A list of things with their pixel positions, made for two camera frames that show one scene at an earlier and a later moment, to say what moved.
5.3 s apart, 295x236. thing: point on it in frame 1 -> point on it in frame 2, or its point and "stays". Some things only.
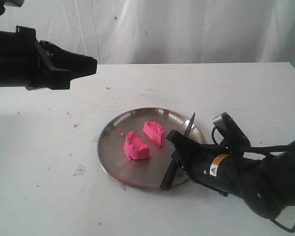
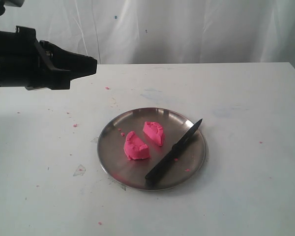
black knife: (173, 168) -> (174, 148)
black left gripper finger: (58, 58) stays
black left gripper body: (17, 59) stays
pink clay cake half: (133, 148) stays
